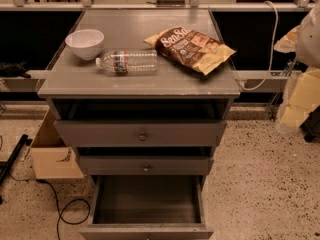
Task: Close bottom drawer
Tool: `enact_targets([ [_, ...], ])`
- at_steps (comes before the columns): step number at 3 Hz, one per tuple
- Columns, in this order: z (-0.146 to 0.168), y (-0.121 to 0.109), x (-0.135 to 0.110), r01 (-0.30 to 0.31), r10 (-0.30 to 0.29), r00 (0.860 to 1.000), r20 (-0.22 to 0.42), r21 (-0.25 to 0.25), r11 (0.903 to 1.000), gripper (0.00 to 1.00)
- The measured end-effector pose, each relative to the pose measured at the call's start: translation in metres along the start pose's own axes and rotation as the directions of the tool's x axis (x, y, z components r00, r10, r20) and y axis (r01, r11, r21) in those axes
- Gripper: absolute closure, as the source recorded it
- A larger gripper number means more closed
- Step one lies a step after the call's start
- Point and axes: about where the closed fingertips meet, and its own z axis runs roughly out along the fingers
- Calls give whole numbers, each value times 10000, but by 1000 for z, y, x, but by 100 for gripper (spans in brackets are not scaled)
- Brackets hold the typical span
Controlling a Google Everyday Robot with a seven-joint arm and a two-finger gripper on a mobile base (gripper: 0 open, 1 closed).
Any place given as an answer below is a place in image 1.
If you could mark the brown yellow chip bag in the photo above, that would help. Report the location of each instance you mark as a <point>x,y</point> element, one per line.
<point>190,48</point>

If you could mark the black cloth on rail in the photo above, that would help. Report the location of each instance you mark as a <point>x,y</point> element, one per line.
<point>13,70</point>

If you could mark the grey middle drawer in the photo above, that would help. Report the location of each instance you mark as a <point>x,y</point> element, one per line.
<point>144,165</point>

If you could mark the white bowl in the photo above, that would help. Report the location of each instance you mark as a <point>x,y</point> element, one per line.
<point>86,44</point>

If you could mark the grey drawer cabinet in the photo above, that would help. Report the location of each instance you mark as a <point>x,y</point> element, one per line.
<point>79,91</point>

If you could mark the black metal stand leg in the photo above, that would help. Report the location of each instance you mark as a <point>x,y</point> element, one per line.
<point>6,166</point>

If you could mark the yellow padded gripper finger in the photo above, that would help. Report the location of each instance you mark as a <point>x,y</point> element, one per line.
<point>301,97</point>
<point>287,43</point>

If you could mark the cardboard box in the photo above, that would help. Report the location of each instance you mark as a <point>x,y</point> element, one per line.
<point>52,159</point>

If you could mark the clear plastic water bottle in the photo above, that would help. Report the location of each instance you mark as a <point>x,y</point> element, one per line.
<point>128,62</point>

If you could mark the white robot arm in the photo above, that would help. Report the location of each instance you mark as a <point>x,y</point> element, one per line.
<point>308,39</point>

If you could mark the grey bottom drawer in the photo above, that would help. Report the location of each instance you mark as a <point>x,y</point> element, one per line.
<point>156,207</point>

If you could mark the grey drawer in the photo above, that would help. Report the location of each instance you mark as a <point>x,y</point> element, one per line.
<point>139,134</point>
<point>156,207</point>
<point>144,165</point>

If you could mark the grey top drawer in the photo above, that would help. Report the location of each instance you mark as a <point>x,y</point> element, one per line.
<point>139,134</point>

